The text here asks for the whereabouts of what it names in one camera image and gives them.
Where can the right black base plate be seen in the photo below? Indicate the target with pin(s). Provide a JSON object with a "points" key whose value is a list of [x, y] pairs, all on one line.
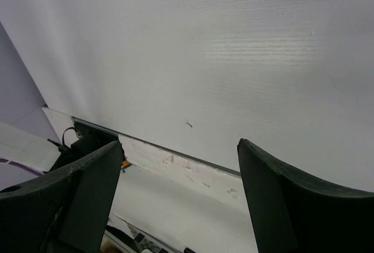
{"points": [[89, 140]]}

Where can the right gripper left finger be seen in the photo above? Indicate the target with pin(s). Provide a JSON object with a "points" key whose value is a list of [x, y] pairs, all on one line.
{"points": [[65, 210]]}

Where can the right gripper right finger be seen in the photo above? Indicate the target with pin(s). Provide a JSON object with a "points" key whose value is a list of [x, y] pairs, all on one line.
{"points": [[294, 211]]}

